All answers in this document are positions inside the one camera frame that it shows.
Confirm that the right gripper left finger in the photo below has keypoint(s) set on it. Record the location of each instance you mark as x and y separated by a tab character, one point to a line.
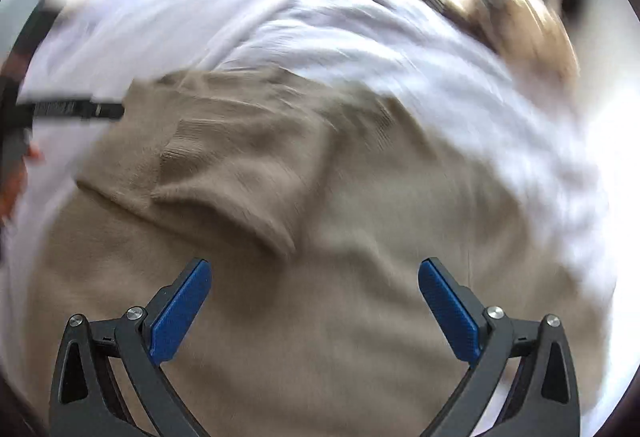
85	398

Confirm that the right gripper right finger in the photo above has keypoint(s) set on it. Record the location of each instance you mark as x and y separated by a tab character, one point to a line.
543	398

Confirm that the tan knit sweater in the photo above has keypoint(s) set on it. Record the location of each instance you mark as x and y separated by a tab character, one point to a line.
314	206

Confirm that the person's left hand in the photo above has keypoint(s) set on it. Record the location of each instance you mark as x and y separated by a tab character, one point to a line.
16	183

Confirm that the beige brown striped garment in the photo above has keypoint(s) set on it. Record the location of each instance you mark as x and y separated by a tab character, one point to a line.
529	35

